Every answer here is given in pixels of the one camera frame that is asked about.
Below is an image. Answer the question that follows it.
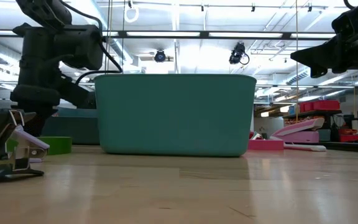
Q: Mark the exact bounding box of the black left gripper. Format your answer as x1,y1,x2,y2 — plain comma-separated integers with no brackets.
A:
11,55,62,136

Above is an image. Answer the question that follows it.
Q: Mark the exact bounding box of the purple staple remover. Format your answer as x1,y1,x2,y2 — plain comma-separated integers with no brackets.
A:
10,124,51,172

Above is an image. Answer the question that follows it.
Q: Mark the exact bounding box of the green tape roll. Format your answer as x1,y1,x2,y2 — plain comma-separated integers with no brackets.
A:
6,136,73,156

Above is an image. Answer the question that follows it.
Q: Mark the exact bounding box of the red round object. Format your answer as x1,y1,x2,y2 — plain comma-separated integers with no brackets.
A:
250,131,270,141

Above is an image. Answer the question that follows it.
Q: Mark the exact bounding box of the pink block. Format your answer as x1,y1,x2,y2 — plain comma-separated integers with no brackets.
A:
247,138,285,152

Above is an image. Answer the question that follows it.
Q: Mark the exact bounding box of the pink stapler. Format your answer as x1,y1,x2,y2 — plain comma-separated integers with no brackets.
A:
269,117,328,152

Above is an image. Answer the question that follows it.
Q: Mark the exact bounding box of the blue-grey plastic bin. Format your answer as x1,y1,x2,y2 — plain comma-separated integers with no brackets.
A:
41,106,101,146

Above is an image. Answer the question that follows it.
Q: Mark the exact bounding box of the red storage bin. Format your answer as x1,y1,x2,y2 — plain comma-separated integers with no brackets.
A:
299,100,341,113

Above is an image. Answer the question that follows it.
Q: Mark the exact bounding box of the white cylindrical container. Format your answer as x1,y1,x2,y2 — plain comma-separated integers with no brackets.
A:
253,116,284,139

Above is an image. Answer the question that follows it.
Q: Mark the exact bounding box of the red box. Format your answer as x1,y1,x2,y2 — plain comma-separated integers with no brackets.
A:
339,133,358,143

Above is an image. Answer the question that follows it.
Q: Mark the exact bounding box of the bright teal plastic bin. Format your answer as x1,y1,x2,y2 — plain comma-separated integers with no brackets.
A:
94,73,257,158

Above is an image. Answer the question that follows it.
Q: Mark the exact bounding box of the black overhead frame beam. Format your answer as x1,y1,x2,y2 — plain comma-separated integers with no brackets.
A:
0,29,337,40

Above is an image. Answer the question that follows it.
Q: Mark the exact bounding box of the black ceiling camera with cable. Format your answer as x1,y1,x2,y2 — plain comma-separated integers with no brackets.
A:
228,42,250,66

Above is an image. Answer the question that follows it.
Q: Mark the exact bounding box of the black aluminium rig frame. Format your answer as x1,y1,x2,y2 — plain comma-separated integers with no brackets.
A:
318,141,358,154

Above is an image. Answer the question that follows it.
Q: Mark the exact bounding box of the thin hanging cord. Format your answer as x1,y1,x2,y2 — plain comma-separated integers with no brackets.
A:
104,0,112,75
121,0,126,75

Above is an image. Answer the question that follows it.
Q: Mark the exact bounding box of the white hanging ring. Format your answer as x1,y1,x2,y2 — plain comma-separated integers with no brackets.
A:
124,5,140,24

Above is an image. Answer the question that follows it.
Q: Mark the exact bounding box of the round black overhead camera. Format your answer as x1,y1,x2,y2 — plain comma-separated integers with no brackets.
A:
153,49,167,63

